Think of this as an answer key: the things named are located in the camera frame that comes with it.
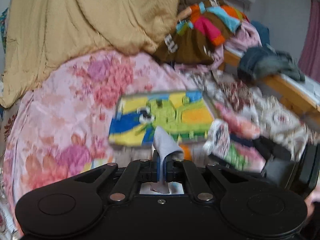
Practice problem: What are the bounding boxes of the wooden bed frame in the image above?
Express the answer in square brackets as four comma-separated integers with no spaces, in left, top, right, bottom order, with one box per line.
[220,49,320,116]

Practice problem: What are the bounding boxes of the white maroon brocade bedspread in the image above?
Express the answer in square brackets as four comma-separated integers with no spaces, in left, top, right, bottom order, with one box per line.
[191,70,319,161]

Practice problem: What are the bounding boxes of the blue wall poster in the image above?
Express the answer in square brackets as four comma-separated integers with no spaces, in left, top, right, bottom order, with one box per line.
[1,8,9,53]

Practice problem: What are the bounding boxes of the pink curtain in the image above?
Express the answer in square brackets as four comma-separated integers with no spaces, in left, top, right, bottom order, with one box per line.
[298,0,320,82]

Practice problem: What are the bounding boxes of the brown multicolour striped garment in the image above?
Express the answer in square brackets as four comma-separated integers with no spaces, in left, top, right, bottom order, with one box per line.
[153,0,248,65]

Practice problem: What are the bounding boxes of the light pink cloth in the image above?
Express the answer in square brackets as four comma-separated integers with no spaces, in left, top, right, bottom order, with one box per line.
[175,22,262,73]

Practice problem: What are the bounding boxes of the person's right hand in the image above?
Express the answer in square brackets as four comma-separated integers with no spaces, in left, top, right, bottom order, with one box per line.
[305,185,319,220]

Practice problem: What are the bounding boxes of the pink floral bedsheet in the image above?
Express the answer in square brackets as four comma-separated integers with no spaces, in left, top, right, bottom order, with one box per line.
[3,50,201,201]

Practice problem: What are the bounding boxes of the grey face mask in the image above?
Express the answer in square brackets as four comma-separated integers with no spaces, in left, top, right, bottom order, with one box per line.
[150,126,184,194]

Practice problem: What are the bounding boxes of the tan yellow quilt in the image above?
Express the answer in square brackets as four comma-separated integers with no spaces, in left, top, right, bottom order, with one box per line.
[1,0,179,108]

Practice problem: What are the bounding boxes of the green white cloth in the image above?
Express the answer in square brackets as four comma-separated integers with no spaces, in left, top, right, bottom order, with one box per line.
[224,144,249,171]

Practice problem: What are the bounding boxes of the blue denim jeans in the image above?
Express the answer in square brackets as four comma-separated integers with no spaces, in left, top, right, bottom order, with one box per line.
[237,46,305,83]

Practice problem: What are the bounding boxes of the white patterned sock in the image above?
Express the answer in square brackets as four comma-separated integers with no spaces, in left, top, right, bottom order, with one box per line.
[203,119,231,159]

